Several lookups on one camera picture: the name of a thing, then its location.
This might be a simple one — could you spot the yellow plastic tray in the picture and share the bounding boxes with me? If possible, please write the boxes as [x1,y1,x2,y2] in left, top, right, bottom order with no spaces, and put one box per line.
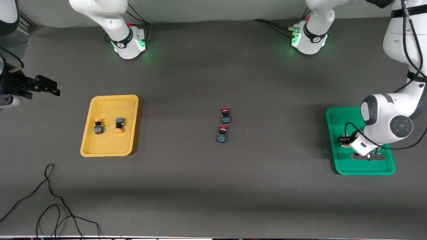
[80,95,139,157]

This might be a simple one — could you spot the green plastic tray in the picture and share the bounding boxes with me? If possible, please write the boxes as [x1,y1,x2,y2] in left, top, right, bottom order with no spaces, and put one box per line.
[325,107,396,176]

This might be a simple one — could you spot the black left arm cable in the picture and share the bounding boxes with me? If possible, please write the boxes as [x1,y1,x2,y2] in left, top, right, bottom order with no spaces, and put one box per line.
[345,0,427,150]

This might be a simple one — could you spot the thin black loose cable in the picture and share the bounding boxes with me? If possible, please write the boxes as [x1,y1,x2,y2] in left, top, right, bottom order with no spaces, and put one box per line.
[0,163,102,239]

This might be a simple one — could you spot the black left arm base cables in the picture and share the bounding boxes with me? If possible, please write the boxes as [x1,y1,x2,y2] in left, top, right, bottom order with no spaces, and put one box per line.
[252,7,312,39]

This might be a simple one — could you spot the aluminium frame rail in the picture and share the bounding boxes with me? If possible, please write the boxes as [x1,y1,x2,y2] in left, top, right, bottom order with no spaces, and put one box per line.
[17,10,35,35]

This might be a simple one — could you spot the black arm base cables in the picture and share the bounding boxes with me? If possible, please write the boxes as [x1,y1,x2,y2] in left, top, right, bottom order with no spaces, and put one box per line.
[252,7,312,39]
[126,3,152,42]

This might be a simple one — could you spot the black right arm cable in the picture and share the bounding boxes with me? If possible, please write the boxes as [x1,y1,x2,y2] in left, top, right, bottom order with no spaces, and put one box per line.
[0,47,24,73]

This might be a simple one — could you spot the black right arm base cables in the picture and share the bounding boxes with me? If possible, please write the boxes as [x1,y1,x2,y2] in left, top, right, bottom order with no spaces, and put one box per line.
[126,3,152,42]

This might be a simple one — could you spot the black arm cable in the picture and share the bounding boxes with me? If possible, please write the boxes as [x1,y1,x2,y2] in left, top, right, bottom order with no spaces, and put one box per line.
[345,0,427,150]
[0,47,24,73]

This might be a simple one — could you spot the dark grey table cloth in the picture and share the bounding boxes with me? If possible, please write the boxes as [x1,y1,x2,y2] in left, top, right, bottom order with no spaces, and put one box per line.
[0,17,427,238]

